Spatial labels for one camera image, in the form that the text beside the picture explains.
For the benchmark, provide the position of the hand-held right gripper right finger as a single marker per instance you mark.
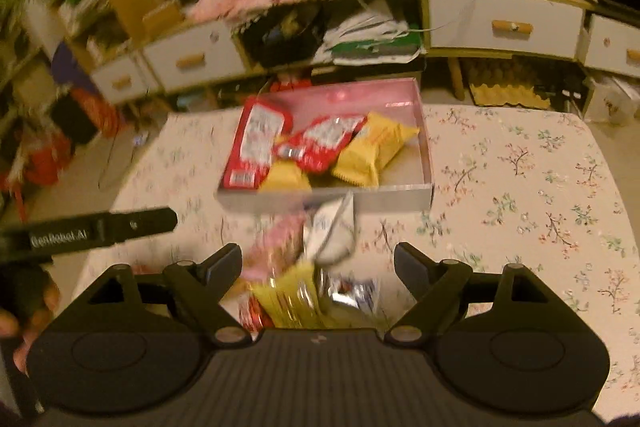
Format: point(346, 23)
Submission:
point(407, 264)

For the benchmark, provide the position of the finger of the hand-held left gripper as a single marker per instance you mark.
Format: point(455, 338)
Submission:
point(140, 222)

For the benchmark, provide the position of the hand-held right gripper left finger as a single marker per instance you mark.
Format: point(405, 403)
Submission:
point(227, 259)

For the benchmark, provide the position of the silver blue snack packet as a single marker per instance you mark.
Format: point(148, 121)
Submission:
point(355, 294)

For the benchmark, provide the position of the white blue-label snack packet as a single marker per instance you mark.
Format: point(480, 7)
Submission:
point(330, 232)

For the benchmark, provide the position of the pink cardboard box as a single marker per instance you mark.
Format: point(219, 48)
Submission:
point(350, 94)

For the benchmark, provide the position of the person's left hand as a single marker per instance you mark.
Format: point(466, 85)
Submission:
point(27, 302)

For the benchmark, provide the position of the red patterned bag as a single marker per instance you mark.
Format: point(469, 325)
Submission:
point(47, 159)

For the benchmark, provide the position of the small yellow snack packet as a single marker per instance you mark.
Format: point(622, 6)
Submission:
point(285, 177)

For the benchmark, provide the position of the floral tablecloth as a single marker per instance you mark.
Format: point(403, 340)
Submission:
point(500, 207)

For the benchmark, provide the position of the large red snack packet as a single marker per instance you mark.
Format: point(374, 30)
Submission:
point(255, 142)

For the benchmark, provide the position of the red shiny snack packet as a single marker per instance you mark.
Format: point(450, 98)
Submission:
point(320, 142)

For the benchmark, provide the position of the yellow egg carton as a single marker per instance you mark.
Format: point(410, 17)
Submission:
point(505, 92)

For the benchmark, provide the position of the stack of papers and bags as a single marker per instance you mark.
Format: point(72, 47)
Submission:
point(370, 42)

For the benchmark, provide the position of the black storage bin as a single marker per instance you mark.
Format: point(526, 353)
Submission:
point(280, 37)

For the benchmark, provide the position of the white plastic bag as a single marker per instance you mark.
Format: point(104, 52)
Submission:
point(610, 99)

